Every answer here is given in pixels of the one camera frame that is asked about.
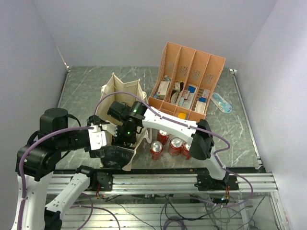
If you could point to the red soda can left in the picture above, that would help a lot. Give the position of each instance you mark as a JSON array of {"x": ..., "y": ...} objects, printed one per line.
[{"x": 156, "y": 150}]

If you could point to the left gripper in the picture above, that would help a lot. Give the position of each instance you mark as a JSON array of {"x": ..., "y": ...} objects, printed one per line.
[{"x": 94, "y": 119}]

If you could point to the blue toothbrush blister pack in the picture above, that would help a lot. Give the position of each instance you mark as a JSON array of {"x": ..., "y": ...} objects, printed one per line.
[{"x": 221, "y": 103}]

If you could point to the cream canvas tote bag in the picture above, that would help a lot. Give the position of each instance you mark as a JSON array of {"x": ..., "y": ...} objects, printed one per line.
[{"x": 127, "y": 93}]

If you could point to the red soda can middle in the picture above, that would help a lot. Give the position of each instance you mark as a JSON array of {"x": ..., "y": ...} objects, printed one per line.
[{"x": 175, "y": 146}]

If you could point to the white red medicine box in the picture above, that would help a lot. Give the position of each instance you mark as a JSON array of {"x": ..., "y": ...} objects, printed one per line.
[{"x": 162, "y": 90}]

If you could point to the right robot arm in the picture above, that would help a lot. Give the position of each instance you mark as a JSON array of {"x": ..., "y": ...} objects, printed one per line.
[{"x": 197, "y": 134}]

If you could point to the red soda can rear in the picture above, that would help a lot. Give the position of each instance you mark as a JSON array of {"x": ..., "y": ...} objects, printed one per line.
[{"x": 162, "y": 137}]

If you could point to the aluminium mounting rail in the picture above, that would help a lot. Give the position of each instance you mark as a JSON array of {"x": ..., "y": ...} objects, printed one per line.
[{"x": 183, "y": 183}]

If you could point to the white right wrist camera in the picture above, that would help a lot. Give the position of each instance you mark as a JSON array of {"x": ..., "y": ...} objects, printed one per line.
[{"x": 110, "y": 128}]

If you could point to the red soda can right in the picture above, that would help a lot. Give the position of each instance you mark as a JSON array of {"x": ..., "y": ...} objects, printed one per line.
[{"x": 185, "y": 154}]

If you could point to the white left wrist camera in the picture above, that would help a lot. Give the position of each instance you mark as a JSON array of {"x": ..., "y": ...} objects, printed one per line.
[{"x": 98, "y": 137}]

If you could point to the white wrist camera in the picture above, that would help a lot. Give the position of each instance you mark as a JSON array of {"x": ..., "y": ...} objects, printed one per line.
[
  {"x": 98, "y": 137},
  {"x": 110, "y": 128}
]

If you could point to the red soda can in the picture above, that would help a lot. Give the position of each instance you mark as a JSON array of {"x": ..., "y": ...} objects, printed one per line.
[
  {"x": 156, "y": 150},
  {"x": 175, "y": 146},
  {"x": 185, "y": 154},
  {"x": 162, "y": 137}
]

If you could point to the orange plastic desk organizer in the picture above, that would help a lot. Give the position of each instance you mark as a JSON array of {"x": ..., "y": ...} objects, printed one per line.
[{"x": 193, "y": 76}]

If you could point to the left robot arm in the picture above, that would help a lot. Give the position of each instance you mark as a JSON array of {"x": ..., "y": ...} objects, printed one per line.
[{"x": 36, "y": 162}]

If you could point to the white box right slot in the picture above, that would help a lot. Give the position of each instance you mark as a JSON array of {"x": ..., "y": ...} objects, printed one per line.
[{"x": 200, "y": 107}]

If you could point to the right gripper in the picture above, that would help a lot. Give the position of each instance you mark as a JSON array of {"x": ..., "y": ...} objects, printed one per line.
[{"x": 118, "y": 141}]

